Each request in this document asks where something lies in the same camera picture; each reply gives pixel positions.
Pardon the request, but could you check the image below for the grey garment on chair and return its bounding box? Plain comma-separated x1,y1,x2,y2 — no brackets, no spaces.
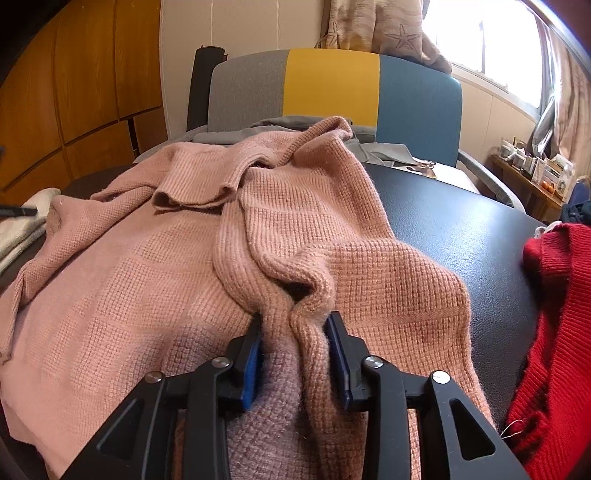
191,115,422,168

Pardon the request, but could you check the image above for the wooden wardrobe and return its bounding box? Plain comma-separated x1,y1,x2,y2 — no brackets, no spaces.
1,1,167,203

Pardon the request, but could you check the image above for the dark navy garment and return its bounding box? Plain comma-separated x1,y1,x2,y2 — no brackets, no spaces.
559,176,591,226

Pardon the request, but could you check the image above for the red knit sweater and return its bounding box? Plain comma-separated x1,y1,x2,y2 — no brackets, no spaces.
507,223,590,479

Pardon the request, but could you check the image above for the wooden side desk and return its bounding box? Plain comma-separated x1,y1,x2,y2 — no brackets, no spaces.
486,154,562,224

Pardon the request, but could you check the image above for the black rolled mat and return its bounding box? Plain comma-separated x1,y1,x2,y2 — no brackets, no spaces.
186,46,228,131

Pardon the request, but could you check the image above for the pink knit sweater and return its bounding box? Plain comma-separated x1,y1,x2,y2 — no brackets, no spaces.
1,133,489,479

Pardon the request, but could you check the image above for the beige patterned curtain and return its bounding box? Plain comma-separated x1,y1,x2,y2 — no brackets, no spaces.
317,0,452,74

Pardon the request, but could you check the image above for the grey yellow blue chair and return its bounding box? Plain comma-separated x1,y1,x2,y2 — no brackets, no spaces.
133,48,528,213

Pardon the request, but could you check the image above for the white printed cushion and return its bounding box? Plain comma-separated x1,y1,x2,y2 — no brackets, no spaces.
405,160,480,195

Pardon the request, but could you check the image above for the folded white knit sweater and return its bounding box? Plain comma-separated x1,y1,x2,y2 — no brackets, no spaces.
1,188,61,273

